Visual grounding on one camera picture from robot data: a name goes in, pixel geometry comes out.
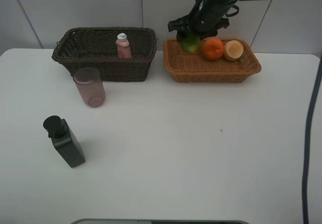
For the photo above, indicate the orange fruit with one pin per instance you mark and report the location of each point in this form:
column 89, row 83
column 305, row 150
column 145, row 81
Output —
column 213, row 49

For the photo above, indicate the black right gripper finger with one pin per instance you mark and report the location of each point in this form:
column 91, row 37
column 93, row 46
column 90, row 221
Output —
column 181, row 35
column 206, row 36

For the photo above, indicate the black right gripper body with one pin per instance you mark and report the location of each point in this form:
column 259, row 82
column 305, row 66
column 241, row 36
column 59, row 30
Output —
column 206, row 16

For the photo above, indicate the tan round bun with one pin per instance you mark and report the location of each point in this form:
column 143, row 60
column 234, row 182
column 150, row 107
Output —
column 233, row 50

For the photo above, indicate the light orange wicker basket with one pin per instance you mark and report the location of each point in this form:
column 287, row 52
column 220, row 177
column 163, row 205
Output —
column 185, row 67

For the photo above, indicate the pink lotion bottle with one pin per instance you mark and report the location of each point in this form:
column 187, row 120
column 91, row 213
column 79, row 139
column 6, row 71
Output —
column 123, row 46

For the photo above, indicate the dark brown wicker basket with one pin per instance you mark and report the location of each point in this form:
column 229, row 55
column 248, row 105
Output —
column 96, row 47

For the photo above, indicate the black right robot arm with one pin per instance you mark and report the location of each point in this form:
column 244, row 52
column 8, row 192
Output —
column 234, row 10

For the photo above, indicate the dark grey pump bottle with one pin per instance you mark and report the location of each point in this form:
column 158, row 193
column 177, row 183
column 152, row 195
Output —
column 64, row 141

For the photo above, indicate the translucent pink plastic cup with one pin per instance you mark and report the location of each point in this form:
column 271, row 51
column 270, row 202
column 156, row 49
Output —
column 90, row 86

